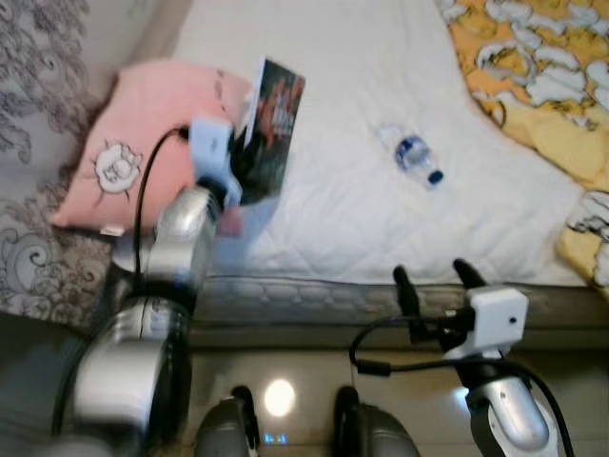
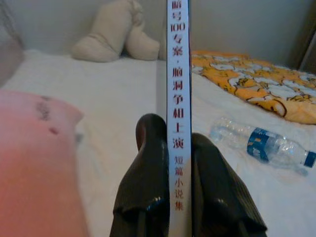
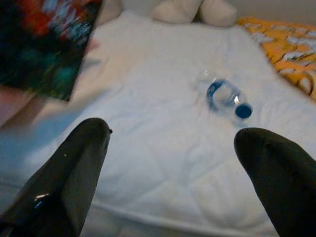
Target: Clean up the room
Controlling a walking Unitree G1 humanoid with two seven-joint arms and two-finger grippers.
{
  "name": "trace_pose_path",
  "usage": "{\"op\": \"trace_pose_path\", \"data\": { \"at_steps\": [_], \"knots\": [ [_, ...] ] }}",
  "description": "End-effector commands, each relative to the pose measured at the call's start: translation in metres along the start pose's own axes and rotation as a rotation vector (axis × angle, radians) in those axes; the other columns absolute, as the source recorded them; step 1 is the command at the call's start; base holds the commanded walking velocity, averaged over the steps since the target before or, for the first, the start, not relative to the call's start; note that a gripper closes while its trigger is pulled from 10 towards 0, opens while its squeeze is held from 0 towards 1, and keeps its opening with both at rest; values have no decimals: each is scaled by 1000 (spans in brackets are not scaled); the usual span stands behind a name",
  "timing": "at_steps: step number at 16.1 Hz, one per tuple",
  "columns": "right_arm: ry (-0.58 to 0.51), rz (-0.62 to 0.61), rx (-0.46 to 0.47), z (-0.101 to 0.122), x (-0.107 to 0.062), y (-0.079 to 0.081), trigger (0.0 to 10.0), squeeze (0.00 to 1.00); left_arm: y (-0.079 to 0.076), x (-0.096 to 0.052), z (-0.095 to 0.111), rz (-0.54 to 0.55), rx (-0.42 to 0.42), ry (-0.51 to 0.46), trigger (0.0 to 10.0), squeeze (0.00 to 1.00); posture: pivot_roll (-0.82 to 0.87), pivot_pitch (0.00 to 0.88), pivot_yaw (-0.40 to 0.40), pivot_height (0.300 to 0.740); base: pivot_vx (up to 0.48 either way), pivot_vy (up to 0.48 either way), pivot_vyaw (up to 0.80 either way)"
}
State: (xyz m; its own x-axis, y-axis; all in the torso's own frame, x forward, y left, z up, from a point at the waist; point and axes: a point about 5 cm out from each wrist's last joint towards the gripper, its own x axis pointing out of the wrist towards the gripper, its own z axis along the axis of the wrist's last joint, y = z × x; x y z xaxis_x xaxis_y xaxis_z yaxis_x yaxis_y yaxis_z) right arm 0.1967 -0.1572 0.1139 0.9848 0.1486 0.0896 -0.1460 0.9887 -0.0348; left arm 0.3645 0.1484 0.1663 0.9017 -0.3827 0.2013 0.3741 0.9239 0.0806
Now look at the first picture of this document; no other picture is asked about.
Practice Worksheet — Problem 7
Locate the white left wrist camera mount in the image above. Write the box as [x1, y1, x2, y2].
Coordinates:
[187, 116, 246, 198]

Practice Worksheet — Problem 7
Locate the floral patterned white bedsheet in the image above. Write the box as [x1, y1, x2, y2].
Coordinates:
[0, 0, 129, 329]

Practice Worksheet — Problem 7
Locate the grey bed base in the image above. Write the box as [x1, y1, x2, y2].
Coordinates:
[186, 319, 609, 353]

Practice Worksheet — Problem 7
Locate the clear plastic water bottle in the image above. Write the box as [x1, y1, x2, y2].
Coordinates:
[378, 123, 446, 189]

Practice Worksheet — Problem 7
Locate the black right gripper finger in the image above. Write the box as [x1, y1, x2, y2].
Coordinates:
[393, 266, 425, 323]
[451, 257, 489, 292]

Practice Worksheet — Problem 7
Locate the grey robot leg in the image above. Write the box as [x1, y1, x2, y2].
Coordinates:
[193, 385, 262, 457]
[332, 386, 424, 457]

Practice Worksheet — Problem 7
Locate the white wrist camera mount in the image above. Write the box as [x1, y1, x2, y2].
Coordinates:
[443, 286, 530, 362]
[187, 116, 246, 198]

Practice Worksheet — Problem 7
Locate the dark book with red cover art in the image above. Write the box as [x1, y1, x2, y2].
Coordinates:
[228, 57, 306, 207]

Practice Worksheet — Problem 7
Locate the grey robot right leg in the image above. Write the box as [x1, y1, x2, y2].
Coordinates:
[332, 386, 424, 457]

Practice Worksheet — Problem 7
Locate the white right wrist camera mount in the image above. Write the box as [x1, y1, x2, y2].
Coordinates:
[443, 286, 530, 362]

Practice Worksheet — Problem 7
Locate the yellow cartoon print blanket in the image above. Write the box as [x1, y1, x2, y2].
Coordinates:
[436, 0, 609, 291]

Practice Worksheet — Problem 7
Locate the beige headboard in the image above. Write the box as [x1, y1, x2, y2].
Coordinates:
[114, 0, 196, 68]

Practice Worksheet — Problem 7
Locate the grey robot left leg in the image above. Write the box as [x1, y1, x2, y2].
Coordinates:
[193, 385, 262, 457]

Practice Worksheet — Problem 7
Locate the pink pillow with cartoon print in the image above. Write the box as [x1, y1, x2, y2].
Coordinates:
[49, 61, 256, 236]

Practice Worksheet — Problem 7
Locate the white quilted mattress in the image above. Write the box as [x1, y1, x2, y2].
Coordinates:
[109, 0, 609, 329]

